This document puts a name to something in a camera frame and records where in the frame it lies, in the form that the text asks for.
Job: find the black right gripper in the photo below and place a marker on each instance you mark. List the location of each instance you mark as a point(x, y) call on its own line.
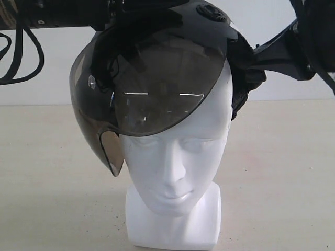
point(282, 54)

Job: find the black helmet with tinted visor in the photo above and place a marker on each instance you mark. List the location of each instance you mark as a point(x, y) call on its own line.
point(148, 76)

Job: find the white mannequin head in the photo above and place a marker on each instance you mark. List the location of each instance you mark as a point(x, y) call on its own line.
point(173, 202)

